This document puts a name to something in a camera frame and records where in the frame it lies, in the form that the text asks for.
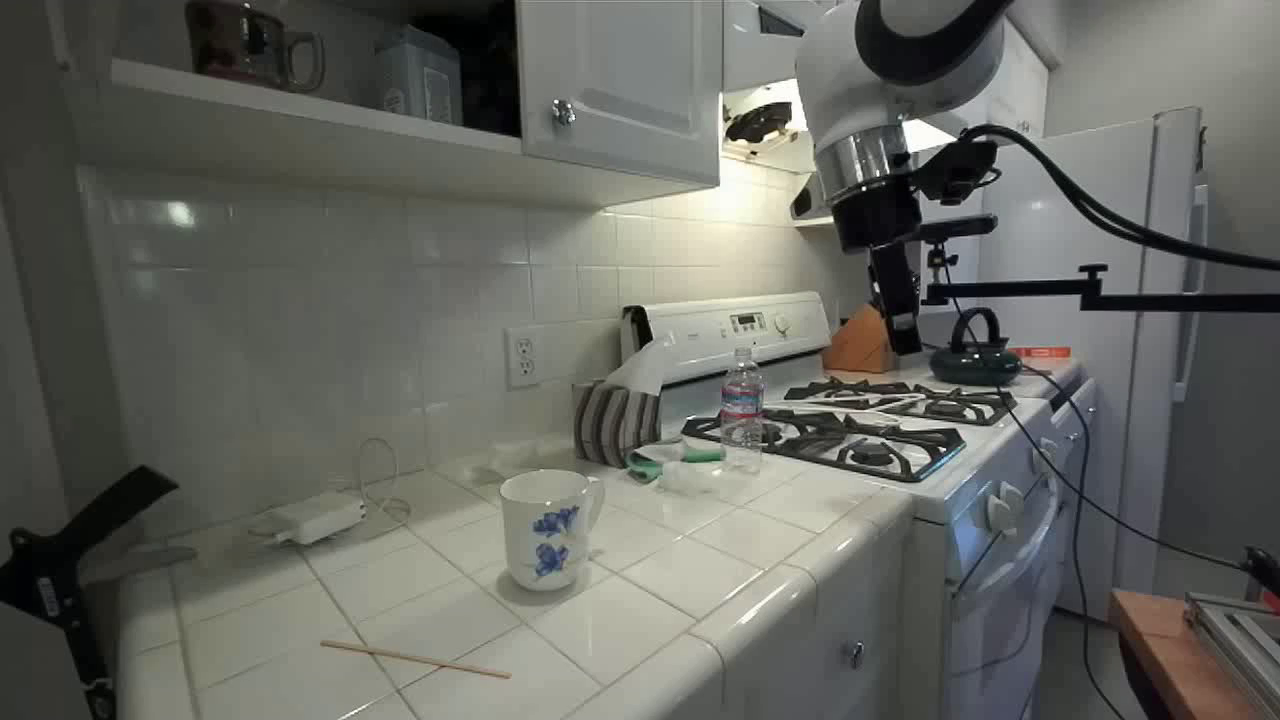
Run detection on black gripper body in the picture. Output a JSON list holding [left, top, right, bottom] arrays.
[[827, 178, 939, 312]]

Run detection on clear plastic water bottle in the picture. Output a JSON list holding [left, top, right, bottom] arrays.
[[717, 339, 767, 457]]

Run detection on white cabinet door with knob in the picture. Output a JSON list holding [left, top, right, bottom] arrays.
[[516, 0, 730, 193]]

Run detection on white cabinet above hood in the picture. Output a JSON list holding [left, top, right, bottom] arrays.
[[720, 0, 858, 95]]

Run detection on wooden knife block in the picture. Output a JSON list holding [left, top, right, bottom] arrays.
[[821, 302, 899, 375]]

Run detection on black stove grate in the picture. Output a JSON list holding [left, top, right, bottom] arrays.
[[782, 375, 1022, 434], [682, 406, 969, 488]]

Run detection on black kettle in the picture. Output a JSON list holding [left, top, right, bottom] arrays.
[[927, 303, 1025, 394]]

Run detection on red pot holder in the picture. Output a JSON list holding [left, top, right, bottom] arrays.
[[1015, 345, 1082, 381]]

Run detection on white refrigerator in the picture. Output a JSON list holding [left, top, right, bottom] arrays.
[[976, 106, 1214, 623]]

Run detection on white gas stove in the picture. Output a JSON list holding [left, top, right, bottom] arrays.
[[616, 289, 1103, 720]]

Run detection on green and white cloth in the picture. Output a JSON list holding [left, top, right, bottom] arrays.
[[624, 445, 732, 485]]

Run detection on striped oven mitt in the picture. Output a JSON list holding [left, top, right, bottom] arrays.
[[574, 375, 668, 468]]

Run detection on white mug blue flowers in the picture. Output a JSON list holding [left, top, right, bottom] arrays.
[[495, 468, 609, 596]]

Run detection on wooden table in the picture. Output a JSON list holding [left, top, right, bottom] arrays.
[[1110, 588, 1280, 720]]

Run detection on clear plastic container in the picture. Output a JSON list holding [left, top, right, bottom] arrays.
[[377, 25, 467, 127]]

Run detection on wooden chopstick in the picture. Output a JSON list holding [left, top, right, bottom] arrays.
[[317, 637, 516, 683]]

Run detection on white power adapter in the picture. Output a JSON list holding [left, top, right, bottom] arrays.
[[267, 492, 373, 551]]

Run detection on brown mug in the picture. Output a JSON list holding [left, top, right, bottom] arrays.
[[179, 0, 332, 95]]

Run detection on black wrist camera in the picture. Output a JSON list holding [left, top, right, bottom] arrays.
[[917, 131, 1005, 210]]

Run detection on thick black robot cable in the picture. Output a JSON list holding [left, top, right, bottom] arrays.
[[959, 122, 1280, 275]]

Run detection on black camera boom stand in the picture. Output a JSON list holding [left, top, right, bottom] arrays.
[[917, 212, 1280, 319]]

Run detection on thin black cable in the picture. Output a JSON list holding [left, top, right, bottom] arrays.
[[997, 366, 1266, 720]]

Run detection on white wall outlet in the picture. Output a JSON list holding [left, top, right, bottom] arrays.
[[500, 326, 544, 394]]

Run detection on metal frame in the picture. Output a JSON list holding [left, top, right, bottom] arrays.
[[1182, 588, 1280, 713]]

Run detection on white wall cabinet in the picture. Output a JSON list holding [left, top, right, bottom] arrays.
[[56, 0, 732, 215]]

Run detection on black camera clamp mount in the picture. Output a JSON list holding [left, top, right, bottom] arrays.
[[0, 463, 183, 720]]

